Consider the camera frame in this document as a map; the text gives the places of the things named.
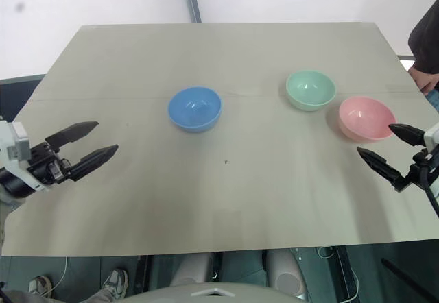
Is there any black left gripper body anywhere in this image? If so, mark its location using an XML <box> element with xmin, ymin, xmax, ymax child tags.
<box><xmin>26</xmin><ymin>141</ymin><xmax>75</xmax><ymax>189</ymax></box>

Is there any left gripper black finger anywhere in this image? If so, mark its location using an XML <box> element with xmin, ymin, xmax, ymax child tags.
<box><xmin>69</xmin><ymin>144</ymin><xmax>119</xmax><ymax>183</ymax></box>
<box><xmin>45</xmin><ymin>121</ymin><xmax>99</xmax><ymax>154</ymax></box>

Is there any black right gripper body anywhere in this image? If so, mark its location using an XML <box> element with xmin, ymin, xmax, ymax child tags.
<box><xmin>393</xmin><ymin>151</ymin><xmax>439</xmax><ymax>193</ymax></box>

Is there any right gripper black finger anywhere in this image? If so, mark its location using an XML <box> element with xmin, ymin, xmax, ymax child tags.
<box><xmin>356</xmin><ymin>146</ymin><xmax>405</xmax><ymax>191</ymax></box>
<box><xmin>388</xmin><ymin>122</ymin><xmax>427</xmax><ymax>147</ymax></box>

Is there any bystander bare hand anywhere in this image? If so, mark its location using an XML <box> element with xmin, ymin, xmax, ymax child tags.
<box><xmin>407</xmin><ymin>66</ymin><xmax>439</xmax><ymax>94</ymax></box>

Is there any pink plastic bowl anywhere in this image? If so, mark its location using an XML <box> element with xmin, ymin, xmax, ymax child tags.
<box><xmin>337</xmin><ymin>96</ymin><xmax>397</xmax><ymax>143</ymax></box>

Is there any bystander in dark jacket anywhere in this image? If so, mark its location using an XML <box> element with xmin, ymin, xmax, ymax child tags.
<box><xmin>408</xmin><ymin>5</ymin><xmax>439</xmax><ymax>111</ymax></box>

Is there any green plastic bowl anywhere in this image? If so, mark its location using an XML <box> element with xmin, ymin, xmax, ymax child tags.
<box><xmin>285</xmin><ymin>70</ymin><xmax>337</xmax><ymax>112</ymax></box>

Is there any blue plastic bowl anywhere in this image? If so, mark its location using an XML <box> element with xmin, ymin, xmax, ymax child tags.
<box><xmin>167</xmin><ymin>86</ymin><xmax>224</xmax><ymax>134</ymax></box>

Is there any black rod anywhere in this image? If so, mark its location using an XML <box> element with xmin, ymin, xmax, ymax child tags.
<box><xmin>381</xmin><ymin>257</ymin><xmax>421</xmax><ymax>303</ymax></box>

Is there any grey sneaker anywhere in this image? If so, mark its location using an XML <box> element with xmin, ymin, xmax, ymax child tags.
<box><xmin>102</xmin><ymin>267</ymin><xmax>130</xmax><ymax>300</ymax></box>
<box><xmin>27</xmin><ymin>275</ymin><xmax>54</xmax><ymax>299</ymax></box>

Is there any silver right robot leg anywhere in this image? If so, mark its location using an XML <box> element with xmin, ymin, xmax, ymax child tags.
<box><xmin>266</xmin><ymin>247</ymin><xmax>311</xmax><ymax>298</ymax></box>

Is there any grey robot torso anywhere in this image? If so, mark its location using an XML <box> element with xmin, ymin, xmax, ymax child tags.
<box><xmin>116</xmin><ymin>281</ymin><xmax>311</xmax><ymax>303</ymax></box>

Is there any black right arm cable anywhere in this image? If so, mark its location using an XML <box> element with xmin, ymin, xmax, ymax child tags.
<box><xmin>420</xmin><ymin>164</ymin><xmax>439</xmax><ymax>217</ymax></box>

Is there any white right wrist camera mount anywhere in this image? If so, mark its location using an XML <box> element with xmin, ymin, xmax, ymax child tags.
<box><xmin>423</xmin><ymin>121</ymin><xmax>439</xmax><ymax>154</ymax></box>

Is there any thin white cable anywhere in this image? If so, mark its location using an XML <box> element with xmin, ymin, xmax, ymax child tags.
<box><xmin>54</xmin><ymin>256</ymin><xmax>69</xmax><ymax>298</ymax></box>

